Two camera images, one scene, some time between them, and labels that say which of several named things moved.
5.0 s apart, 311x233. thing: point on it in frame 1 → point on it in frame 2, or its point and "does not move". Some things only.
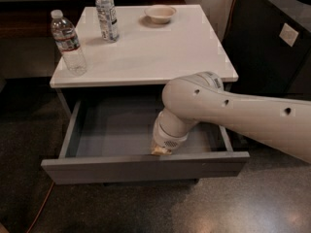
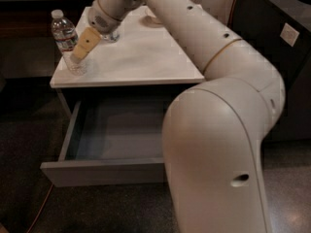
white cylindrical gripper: [167, 141] → [101, 20]
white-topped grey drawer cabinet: [113, 106] does not move
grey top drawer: [111, 141] does not move
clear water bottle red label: [68, 42] does not move
